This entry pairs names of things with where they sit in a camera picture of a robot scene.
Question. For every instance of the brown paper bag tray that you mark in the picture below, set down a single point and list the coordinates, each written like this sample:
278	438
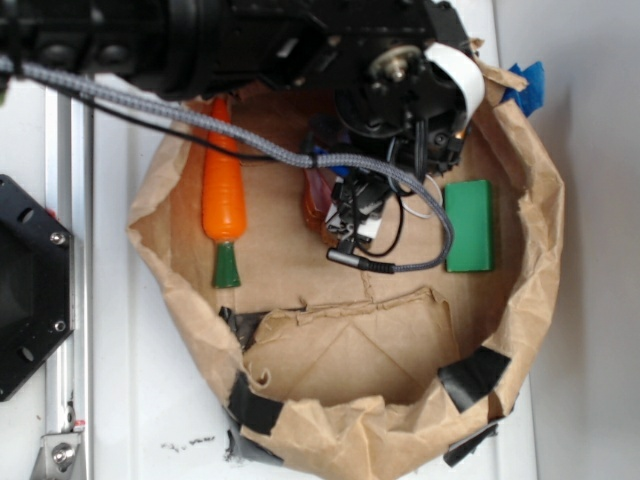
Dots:
354	375

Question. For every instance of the blue tape piece right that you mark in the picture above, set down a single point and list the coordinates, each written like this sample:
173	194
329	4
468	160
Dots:
532	98

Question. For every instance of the orange plastic carrot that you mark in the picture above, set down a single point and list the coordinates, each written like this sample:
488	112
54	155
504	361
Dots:
224	217

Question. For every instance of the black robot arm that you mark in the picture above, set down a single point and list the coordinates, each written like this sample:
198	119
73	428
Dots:
150	55

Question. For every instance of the white tray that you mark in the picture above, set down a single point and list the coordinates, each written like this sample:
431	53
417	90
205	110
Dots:
153	414

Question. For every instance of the aluminum extrusion rail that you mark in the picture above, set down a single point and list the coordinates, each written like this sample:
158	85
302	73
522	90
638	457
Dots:
68	193

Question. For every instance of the metal corner bracket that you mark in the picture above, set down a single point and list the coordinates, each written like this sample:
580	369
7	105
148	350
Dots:
60	457

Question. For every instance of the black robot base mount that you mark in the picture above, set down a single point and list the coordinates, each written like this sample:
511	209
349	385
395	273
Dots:
35	286

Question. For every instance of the green rectangular block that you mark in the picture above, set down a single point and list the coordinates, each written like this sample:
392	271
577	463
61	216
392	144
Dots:
469	207

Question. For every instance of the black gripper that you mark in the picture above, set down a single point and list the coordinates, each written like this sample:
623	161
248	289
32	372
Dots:
407	101

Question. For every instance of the tan seashell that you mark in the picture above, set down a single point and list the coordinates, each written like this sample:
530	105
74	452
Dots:
316	203

